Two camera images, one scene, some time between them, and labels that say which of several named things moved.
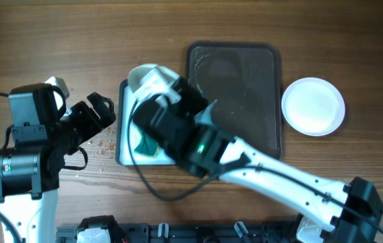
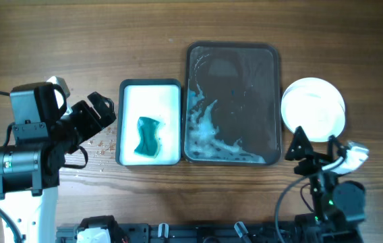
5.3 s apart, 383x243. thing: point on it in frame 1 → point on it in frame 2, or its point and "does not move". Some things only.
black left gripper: x=93 y=123 does not move
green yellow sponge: x=147 y=146 does not move
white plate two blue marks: x=147 y=80 → x=315 y=104
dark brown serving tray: x=245 y=77 does not move
